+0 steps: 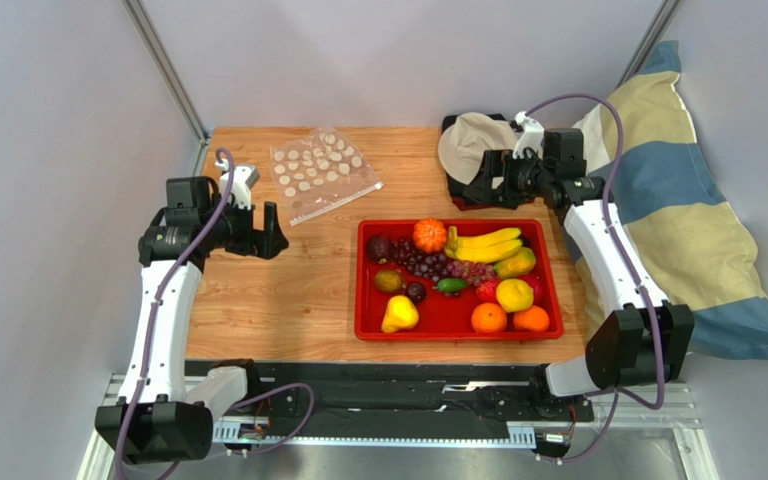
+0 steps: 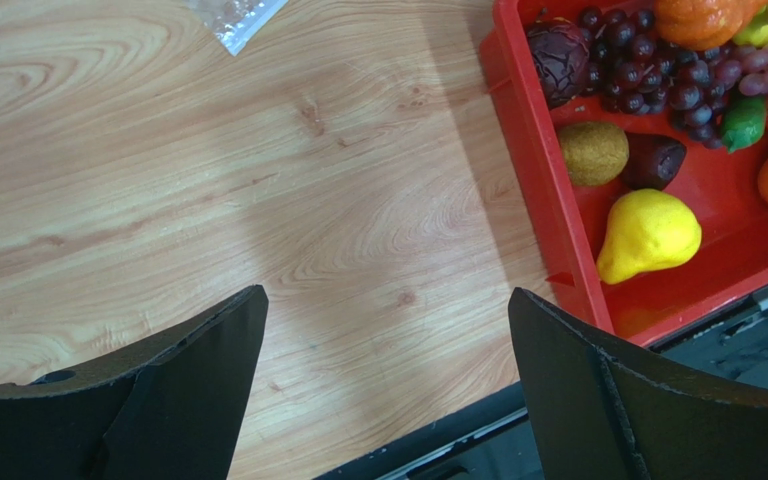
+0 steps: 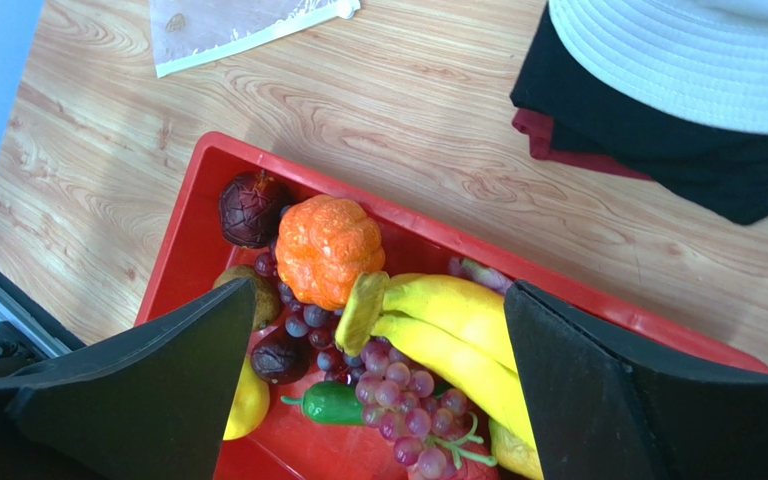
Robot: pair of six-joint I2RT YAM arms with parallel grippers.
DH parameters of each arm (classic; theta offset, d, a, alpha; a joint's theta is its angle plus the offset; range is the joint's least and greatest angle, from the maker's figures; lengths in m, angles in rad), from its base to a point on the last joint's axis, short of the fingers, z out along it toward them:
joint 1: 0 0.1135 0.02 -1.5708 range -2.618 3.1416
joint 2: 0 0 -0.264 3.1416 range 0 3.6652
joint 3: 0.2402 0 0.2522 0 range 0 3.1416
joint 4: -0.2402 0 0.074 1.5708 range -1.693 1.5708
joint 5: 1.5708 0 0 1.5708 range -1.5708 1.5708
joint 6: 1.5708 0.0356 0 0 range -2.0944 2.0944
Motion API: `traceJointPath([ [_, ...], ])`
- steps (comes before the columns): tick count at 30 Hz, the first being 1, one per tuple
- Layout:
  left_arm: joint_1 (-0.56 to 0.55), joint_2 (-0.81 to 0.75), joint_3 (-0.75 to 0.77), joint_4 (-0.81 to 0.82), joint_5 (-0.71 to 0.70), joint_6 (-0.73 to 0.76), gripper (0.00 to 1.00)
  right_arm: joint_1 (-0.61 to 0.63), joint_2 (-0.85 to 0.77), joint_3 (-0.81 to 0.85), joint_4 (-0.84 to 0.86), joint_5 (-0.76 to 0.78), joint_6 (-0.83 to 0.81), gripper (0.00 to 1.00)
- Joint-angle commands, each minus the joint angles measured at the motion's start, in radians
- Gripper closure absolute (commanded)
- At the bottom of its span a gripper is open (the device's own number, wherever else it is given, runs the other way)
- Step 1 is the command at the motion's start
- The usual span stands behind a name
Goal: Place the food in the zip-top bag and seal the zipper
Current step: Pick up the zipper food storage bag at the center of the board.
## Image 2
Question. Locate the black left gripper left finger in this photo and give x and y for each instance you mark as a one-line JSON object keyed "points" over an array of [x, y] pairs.
{"points": [[169, 406]]}

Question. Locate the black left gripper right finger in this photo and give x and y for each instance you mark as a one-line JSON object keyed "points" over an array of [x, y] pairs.
{"points": [[604, 408]]}

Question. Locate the clear dotted zip top bag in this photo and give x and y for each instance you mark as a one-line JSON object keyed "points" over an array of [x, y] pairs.
{"points": [[235, 22]]}

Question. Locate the yellow pear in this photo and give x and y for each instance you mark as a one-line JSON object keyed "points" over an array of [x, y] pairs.
{"points": [[647, 230]]}

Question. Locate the dark purple plum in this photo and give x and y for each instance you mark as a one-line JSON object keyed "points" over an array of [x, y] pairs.
{"points": [[654, 161]]}

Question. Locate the brown kiwi fruit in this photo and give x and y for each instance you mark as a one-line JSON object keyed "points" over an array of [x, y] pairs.
{"points": [[594, 152]]}

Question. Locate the small green pepper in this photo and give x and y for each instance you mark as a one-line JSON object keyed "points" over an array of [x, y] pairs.
{"points": [[743, 123]]}

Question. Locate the dark purple grape bunch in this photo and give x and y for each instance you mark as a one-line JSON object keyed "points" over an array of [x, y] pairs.
{"points": [[635, 72]]}

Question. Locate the small orange pumpkin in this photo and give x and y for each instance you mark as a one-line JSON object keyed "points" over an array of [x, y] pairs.
{"points": [[703, 24]]}

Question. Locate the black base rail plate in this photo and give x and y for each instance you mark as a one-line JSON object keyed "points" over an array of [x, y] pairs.
{"points": [[494, 438]]}

